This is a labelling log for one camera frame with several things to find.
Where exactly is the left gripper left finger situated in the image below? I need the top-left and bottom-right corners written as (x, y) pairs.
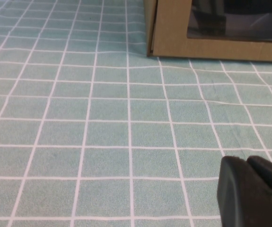
top-left (217, 155), bottom-right (272, 227)

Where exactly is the cardboard drawer with clean window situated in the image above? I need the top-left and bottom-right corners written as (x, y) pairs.
top-left (152, 0), bottom-right (272, 63)

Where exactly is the green checked tablecloth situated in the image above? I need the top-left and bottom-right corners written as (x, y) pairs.
top-left (0, 0), bottom-right (272, 227)

